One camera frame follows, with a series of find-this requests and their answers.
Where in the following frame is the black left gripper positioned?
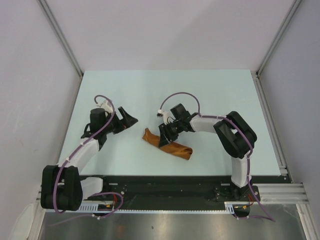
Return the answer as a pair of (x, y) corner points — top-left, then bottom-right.
(102, 107), (137, 135)

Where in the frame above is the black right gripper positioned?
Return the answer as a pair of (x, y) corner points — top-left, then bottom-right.
(158, 120), (184, 149)

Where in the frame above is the orange cloth napkin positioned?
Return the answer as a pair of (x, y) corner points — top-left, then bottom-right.
(142, 128), (193, 160)

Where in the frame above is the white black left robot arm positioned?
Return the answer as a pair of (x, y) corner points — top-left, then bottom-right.
(40, 107), (138, 213)

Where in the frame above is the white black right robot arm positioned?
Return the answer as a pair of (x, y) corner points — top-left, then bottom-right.
(157, 103), (258, 201)

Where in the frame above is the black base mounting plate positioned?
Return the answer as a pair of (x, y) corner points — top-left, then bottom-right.
(82, 174), (292, 216)

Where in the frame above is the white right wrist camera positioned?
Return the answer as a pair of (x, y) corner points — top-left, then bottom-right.
(156, 109), (170, 125)

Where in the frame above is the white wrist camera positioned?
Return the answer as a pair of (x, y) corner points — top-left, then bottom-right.
(96, 100), (114, 113)
(156, 109), (170, 125)

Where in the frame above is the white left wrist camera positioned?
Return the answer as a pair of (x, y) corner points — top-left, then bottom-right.
(96, 100), (114, 113)

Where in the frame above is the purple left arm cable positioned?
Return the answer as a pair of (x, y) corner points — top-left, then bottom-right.
(47, 94), (125, 227)

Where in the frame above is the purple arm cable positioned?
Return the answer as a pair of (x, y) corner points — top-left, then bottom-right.
(159, 91), (276, 223)
(47, 94), (125, 227)

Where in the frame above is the white slotted cable duct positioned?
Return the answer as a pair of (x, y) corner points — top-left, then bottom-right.
(76, 203), (235, 214)

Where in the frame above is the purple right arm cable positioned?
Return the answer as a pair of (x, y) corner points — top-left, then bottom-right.
(159, 91), (276, 223)

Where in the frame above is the left aluminium corner post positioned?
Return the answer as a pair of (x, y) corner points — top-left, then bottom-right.
(36, 0), (84, 79)

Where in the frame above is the aluminium corner post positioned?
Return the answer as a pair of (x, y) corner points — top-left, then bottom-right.
(255, 0), (304, 78)
(36, 0), (84, 79)

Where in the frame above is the right aluminium corner post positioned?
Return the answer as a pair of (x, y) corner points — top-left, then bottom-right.
(255, 0), (304, 78)

